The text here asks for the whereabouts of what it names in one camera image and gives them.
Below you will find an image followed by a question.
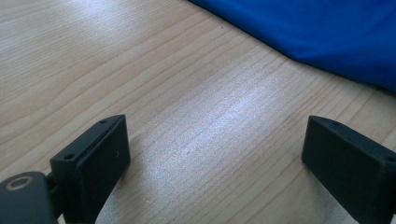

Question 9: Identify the blue t-shirt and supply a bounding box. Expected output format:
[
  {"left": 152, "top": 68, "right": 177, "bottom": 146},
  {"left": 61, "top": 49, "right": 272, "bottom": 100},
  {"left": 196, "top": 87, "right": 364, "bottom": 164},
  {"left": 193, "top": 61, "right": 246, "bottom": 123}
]
[{"left": 188, "top": 0, "right": 396, "bottom": 93}]

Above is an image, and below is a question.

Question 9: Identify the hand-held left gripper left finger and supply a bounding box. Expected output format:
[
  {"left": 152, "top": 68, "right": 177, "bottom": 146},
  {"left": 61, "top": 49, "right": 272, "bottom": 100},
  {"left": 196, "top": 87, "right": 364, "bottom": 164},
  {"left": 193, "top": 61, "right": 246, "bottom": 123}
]
[{"left": 49, "top": 114, "right": 131, "bottom": 224}]

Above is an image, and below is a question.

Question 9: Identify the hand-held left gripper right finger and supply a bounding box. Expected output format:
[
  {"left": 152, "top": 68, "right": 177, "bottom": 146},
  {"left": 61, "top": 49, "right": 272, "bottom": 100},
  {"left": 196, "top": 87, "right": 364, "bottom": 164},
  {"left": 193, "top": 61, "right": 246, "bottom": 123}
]
[{"left": 301, "top": 115, "right": 396, "bottom": 224}]

